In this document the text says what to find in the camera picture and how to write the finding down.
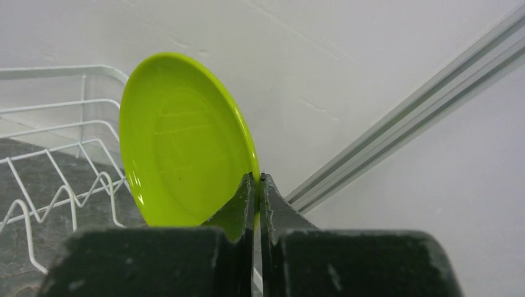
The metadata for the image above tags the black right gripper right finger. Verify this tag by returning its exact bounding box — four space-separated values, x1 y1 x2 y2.
259 174 463 296

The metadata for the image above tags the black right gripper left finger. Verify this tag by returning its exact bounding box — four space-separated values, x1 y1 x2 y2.
38 173 255 296

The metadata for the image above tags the lime green plate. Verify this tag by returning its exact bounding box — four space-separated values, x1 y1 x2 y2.
118 52 260 227

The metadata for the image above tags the white wire dish rack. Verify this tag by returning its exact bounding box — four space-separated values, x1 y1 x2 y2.
1 65 151 291

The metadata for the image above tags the aluminium corner post right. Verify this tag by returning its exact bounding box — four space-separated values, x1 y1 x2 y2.
286 4 524 213

